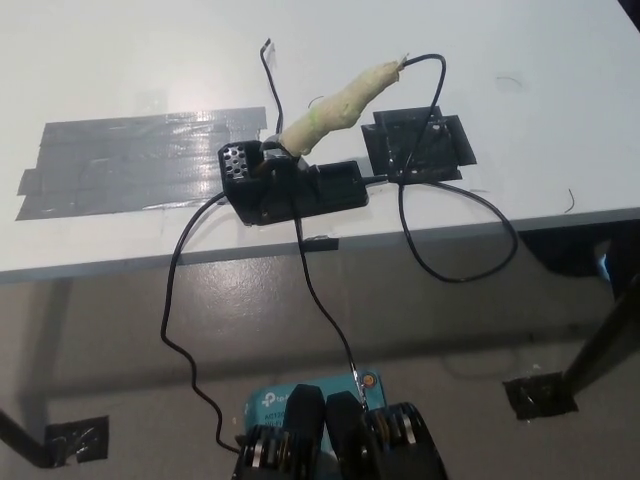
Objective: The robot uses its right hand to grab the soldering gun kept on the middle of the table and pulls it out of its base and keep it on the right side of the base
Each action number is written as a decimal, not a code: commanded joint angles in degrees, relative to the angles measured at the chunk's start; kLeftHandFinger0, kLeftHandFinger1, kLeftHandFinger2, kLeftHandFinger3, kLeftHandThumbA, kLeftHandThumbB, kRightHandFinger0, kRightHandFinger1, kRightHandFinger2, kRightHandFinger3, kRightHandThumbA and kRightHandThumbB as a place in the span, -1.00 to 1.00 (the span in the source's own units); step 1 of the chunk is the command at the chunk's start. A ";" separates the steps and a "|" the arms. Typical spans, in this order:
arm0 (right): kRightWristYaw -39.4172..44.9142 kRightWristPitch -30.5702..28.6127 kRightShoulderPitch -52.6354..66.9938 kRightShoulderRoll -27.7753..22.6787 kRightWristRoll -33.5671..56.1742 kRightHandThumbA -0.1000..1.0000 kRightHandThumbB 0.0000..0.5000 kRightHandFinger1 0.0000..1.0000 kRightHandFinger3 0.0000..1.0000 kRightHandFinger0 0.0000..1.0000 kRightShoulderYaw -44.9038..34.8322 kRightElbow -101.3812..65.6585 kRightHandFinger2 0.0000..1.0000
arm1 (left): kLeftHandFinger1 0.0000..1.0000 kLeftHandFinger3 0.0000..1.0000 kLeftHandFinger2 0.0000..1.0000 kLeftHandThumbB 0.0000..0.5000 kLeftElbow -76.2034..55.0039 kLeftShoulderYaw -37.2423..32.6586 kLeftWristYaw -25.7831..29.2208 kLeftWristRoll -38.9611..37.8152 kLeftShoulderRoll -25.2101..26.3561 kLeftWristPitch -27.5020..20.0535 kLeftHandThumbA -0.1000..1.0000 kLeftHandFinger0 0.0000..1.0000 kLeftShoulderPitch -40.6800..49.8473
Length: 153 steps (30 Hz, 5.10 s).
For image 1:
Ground black soldering iron cable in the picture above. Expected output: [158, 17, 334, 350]
[362, 52, 520, 285]

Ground square black tape patch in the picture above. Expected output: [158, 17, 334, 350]
[360, 104, 477, 184]

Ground soldering iron with yellowish handle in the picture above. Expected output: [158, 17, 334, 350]
[282, 53, 412, 156]

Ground teal tp-link box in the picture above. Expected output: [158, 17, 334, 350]
[243, 370, 389, 436]

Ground black robot body blocks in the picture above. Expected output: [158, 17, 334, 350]
[230, 383, 449, 480]

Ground black floor tape patch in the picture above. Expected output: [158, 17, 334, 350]
[43, 414, 110, 464]
[502, 372, 581, 425]

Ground black cable with kinks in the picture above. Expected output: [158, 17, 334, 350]
[159, 194, 244, 454]

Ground black soldering iron base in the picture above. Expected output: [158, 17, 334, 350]
[217, 139, 371, 229]

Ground large grey tape patch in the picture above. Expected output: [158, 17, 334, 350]
[14, 105, 271, 222]

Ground dark object under table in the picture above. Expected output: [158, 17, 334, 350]
[519, 232, 614, 279]

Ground black table leg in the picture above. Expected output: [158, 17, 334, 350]
[0, 408, 51, 469]
[562, 279, 640, 401]

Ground long black cable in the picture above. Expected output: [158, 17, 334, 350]
[258, 38, 369, 416]

